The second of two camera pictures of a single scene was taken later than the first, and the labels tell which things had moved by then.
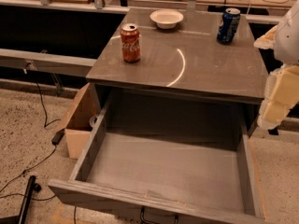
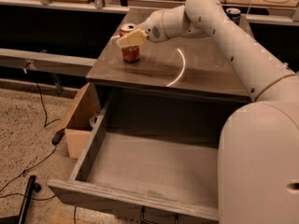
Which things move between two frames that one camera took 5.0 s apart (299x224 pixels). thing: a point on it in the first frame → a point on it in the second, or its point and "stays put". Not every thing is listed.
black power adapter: x=58 y=136 stays put
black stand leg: x=20 y=219 stays put
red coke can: x=130 y=38 stays put
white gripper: x=289 y=37 → x=152 y=28
